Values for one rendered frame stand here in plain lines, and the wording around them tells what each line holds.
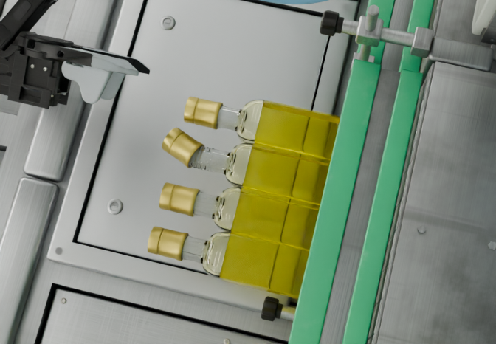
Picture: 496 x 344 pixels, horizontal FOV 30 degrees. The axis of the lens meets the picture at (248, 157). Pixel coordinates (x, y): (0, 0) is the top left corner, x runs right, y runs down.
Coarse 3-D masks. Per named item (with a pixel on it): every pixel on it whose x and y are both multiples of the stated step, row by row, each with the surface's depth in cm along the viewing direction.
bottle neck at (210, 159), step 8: (200, 152) 116; (208, 152) 116; (216, 152) 116; (224, 152) 116; (192, 160) 116; (200, 160) 116; (208, 160) 116; (216, 160) 116; (224, 160) 115; (200, 168) 117; (208, 168) 116; (216, 168) 116
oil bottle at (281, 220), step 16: (224, 192) 114; (240, 192) 113; (256, 192) 113; (224, 208) 113; (240, 208) 112; (256, 208) 112; (272, 208) 112; (288, 208) 112; (304, 208) 112; (224, 224) 112; (240, 224) 112; (256, 224) 112; (272, 224) 112; (288, 224) 112; (304, 224) 111; (272, 240) 112; (288, 240) 111; (304, 240) 111
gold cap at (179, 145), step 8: (176, 128) 118; (168, 136) 117; (176, 136) 117; (184, 136) 117; (168, 144) 117; (176, 144) 116; (184, 144) 116; (192, 144) 116; (200, 144) 117; (168, 152) 117; (176, 152) 116; (184, 152) 116; (192, 152) 116; (184, 160) 116
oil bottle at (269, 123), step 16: (240, 112) 117; (256, 112) 116; (272, 112) 116; (288, 112) 115; (304, 112) 115; (320, 112) 116; (240, 128) 116; (256, 128) 115; (272, 128) 115; (288, 128) 115; (304, 128) 115; (320, 128) 115; (336, 128) 115; (272, 144) 115; (288, 144) 114; (304, 144) 114; (320, 144) 114
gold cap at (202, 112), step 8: (192, 104) 117; (200, 104) 117; (208, 104) 118; (216, 104) 118; (184, 112) 118; (192, 112) 117; (200, 112) 117; (208, 112) 117; (216, 112) 117; (184, 120) 119; (192, 120) 118; (200, 120) 118; (208, 120) 117; (216, 120) 117; (216, 128) 118
